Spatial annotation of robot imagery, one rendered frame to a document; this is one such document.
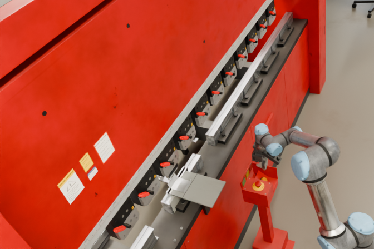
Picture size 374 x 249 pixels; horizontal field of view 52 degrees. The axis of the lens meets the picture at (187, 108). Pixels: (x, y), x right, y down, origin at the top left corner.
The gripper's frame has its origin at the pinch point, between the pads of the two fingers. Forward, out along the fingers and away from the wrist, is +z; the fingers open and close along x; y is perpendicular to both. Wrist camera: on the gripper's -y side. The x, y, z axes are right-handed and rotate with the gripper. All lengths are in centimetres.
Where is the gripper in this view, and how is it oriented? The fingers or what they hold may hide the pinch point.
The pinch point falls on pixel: (265, 168)
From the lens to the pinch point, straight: 241.4
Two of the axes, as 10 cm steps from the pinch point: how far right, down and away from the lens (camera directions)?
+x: -4.5, 6.4, -6.2
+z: 1.5, 7.4, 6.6
